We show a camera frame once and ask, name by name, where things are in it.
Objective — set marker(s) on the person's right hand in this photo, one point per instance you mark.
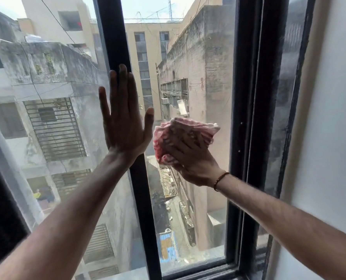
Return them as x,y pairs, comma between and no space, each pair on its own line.
194,163

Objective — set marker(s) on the person's left hand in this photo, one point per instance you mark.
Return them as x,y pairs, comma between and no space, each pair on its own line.
123,128

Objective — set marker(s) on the person's left little finger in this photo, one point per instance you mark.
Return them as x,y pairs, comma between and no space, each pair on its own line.
104,103

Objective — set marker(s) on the person's right fingers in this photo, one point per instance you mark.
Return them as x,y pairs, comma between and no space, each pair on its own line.
181,144

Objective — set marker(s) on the person's left middle finger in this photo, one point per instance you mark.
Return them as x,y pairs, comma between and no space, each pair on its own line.
124,87

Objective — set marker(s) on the person's left thumb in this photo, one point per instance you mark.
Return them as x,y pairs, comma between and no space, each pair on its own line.
149,122

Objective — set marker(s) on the pink white checked cloth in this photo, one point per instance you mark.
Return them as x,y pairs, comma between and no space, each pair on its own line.
173,129

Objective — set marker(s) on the person's right forearm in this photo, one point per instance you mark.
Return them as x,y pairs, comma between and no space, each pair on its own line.
278,218

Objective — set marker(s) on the person's left forearm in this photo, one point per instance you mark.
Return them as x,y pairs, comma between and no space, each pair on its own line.
62,224

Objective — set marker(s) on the beige tall building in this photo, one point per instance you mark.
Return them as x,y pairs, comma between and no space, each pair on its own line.
149,55

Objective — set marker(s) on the glass window pane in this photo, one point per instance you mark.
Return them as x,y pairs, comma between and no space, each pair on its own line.
196,69
59,84

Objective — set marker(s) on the metal window grille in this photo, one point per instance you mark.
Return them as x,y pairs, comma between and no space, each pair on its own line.
56,128

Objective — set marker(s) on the grey weathered building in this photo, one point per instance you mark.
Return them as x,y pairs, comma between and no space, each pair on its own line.
24,67

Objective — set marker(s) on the grey concrete building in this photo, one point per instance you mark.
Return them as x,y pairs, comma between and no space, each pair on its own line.
210,55

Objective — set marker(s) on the rooftop antenna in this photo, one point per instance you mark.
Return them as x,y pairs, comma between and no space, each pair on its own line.
170,8

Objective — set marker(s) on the blue tarp cover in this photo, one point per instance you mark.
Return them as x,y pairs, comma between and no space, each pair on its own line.
167,244

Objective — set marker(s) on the beige building with opening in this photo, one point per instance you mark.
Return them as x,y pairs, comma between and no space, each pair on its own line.
44,17

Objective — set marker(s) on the black window frame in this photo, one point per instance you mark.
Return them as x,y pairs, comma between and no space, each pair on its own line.
248,84

